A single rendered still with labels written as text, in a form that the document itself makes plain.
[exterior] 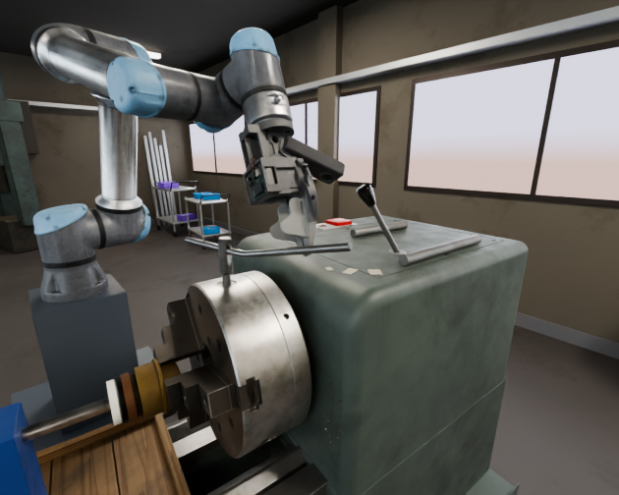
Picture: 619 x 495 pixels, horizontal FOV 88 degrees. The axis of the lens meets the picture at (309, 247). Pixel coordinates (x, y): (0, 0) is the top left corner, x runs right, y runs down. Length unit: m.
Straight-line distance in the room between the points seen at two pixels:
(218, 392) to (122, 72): 0.46
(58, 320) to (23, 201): 5.71
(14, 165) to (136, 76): 6.15
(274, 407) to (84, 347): 0.63
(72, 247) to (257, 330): 0.62
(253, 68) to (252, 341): 0.42
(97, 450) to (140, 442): 0.08
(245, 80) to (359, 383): 0.51
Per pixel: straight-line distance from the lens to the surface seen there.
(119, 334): 1.06
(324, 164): 0.55
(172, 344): 0.65
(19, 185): 6.66
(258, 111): 0.53
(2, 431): 0.63
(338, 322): 0.52
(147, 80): 0.55
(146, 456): 0.83
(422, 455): 0.87
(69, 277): 1.03
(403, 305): 0.56
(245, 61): 0.58
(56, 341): 1.04
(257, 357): 0.52
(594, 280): 3.28
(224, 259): 0.57
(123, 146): 0.99
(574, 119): 3.19
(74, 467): 0.87
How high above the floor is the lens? 1.45
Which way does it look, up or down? 16 degrees down
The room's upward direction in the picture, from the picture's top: straight up
